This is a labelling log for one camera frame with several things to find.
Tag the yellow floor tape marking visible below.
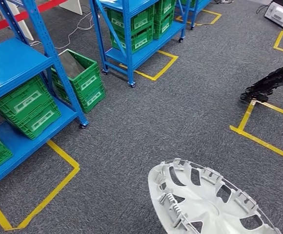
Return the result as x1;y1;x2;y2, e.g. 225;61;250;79
119;50;179;81

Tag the red barrier belt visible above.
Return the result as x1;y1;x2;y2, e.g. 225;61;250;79
0;0;67;37

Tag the white floor cable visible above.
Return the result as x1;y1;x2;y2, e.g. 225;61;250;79
29;11;95;50

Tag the blue metal shelf rack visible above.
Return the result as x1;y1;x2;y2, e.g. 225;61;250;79
176;0;213;30
0;0;89;193
89;0;191;88

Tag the floor device with cable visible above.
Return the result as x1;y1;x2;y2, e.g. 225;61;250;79
256;0;283;29

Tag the black and silver robot leg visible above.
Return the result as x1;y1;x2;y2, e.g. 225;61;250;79
240;9;283;103

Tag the grey plastic wheel hubcap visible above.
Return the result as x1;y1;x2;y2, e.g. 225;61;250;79
148;158;282;234

